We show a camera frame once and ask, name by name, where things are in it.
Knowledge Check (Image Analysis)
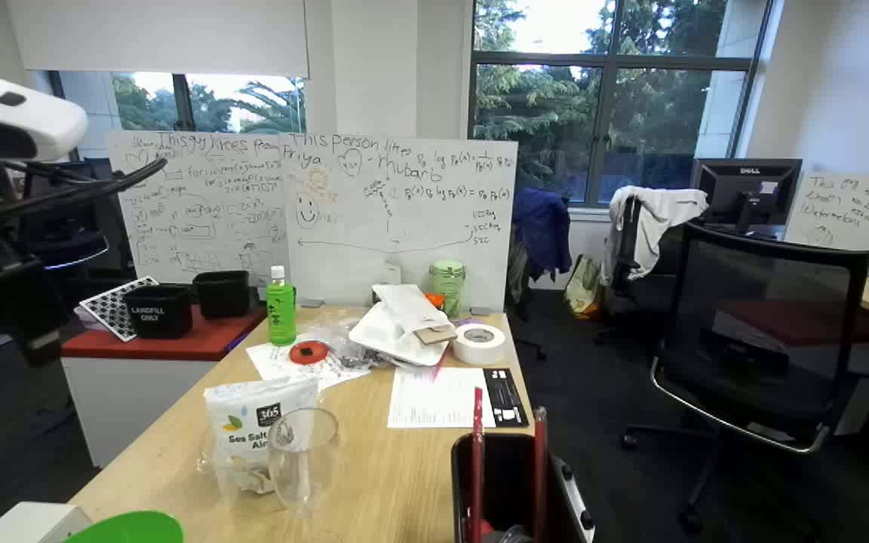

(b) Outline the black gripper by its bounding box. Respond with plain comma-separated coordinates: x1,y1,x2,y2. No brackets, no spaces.
0,249,69,370

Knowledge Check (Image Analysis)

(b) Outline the clear plastic bottle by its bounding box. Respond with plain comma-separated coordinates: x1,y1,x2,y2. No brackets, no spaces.
376,249,406,288

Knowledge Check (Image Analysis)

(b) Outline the red stick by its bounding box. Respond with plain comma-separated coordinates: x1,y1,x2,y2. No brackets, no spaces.
529,405,556,543
466,386,489,543

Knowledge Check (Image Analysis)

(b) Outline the orange tape roll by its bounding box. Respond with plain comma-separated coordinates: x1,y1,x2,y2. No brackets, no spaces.
285,339,334,369

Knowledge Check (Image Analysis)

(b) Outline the black storage bin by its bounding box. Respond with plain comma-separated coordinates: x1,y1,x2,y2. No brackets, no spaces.
119,280,198,340
190,267,257,324

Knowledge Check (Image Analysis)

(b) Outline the white paper pile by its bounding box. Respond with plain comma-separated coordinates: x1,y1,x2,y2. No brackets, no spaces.
344,280,461,370

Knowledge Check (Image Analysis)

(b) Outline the small dark computer monitor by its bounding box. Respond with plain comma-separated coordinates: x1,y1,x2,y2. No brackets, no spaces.
691,156,804,240

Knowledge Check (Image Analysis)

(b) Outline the white tape roll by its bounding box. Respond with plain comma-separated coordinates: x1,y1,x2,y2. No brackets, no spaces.
449,321,514,370

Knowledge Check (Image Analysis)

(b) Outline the white roller blind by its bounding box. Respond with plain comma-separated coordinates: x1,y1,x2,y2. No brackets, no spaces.
2,0,312,81

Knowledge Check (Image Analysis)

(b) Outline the whiteboard with sun drawing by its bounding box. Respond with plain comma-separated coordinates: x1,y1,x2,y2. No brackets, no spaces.
279,134,521,313

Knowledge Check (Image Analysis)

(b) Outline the small whiteboard with writing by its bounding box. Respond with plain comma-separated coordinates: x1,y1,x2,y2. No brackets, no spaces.
785,168,869,282

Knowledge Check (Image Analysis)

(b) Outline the black flat remote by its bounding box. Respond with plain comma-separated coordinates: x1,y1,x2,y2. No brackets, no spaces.
480,365,530,432

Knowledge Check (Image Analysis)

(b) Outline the green plastic bottle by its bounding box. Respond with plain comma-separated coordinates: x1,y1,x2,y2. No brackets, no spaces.
261,263,301,350

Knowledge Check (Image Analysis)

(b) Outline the chair with blue jacket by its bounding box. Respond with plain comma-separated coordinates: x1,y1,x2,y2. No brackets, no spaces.
507,183,575,334

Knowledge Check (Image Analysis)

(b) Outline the chair with white jacket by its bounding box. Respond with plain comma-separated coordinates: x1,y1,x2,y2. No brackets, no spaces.
594,183,711,350

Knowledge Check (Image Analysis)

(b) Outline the tan card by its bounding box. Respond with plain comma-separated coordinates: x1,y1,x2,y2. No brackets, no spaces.
411,321,461,350

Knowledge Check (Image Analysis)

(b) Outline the printed white paper sheet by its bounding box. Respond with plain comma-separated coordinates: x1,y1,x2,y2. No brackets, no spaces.
382,365,499,434

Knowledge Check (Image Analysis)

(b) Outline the black mesh office chair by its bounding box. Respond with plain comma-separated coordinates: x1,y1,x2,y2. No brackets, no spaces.
618,221,869,537

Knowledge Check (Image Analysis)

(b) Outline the white snack package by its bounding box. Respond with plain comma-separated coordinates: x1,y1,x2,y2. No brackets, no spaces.
198,373,322,501

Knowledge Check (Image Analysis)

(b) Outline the yellow green bag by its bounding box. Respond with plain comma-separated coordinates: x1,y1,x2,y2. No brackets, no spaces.
561,249,608,326

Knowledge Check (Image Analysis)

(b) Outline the green plastic bowl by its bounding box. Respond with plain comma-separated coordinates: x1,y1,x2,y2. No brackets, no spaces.
63,506,187,543

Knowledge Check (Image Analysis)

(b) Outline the grid patterned tray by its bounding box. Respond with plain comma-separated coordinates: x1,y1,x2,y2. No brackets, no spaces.
71,274,163,344

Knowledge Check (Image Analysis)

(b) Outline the white cabinet with red top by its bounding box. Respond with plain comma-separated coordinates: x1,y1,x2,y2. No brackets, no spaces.
58,304,267,469

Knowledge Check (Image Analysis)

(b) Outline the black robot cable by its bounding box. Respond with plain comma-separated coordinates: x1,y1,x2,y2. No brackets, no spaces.
0,155,169,240

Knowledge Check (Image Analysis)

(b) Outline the whiteboard with dense writing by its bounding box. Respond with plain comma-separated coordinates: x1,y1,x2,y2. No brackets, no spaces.
104,129,292,288

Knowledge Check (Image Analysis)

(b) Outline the light green container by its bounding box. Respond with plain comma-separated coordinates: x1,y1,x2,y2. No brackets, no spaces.
425,257,466,321

